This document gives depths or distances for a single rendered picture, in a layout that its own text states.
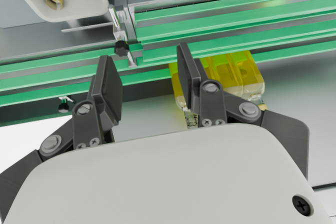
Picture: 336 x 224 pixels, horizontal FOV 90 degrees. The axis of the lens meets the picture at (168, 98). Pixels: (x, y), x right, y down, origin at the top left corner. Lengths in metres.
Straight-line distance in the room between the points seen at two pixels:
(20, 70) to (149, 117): 0.39
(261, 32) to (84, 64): 0.49
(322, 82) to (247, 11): 0.47
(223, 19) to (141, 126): 0.38
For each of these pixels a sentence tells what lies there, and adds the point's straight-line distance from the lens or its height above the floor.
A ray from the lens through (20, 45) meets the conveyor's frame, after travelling 0.65.
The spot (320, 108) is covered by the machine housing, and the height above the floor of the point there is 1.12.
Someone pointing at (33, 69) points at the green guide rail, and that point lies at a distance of 0.60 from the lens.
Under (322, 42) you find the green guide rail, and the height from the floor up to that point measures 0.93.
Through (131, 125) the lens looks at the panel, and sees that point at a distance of 0.57.
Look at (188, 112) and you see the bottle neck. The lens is 0.42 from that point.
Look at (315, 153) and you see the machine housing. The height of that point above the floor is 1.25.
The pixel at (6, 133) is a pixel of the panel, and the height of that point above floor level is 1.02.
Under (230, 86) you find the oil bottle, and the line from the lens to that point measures 0.45.
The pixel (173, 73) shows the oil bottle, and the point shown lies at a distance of 0.45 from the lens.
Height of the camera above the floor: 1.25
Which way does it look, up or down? 26 degrees down
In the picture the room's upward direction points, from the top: 170 degrees clockwise
